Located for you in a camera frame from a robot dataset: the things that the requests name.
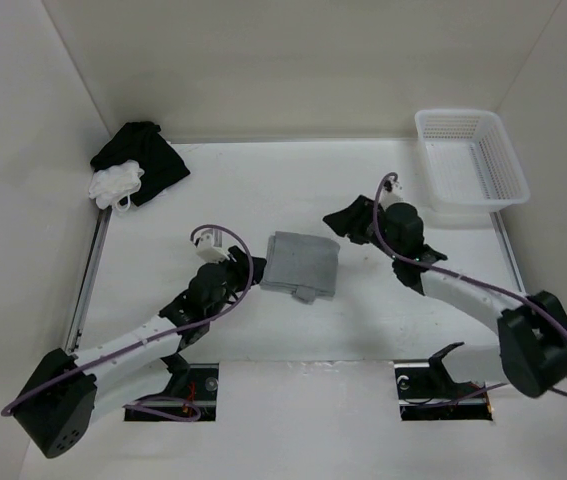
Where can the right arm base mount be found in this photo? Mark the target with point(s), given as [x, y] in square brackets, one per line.
[427, 392]

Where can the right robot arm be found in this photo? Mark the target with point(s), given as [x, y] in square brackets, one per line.
[531, 329]

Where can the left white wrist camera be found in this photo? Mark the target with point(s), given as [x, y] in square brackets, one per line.
[209, 246]

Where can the left aluminium table rail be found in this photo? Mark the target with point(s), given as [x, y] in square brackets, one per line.
[79, 310]

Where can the black folded tank top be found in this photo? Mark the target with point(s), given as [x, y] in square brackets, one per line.
[141, 142]

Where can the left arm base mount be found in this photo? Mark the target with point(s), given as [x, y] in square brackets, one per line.
[189, 396]

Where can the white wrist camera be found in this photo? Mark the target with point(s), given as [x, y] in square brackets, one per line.
[392, 192]
[209, 246]

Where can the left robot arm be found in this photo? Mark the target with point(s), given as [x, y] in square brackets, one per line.
[67, 392]

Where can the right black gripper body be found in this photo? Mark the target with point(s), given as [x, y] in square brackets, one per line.
[381, 222]

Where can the white plastic basket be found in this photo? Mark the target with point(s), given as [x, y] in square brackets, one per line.
[469, 163]

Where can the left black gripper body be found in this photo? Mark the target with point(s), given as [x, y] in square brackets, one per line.
[237, 280]

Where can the white folded tank top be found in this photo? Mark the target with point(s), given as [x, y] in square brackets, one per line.
[113, 187]

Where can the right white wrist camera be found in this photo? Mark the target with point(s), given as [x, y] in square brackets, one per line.
[392, 192]

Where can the grey tank top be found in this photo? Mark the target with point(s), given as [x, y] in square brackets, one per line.
[304, 266]

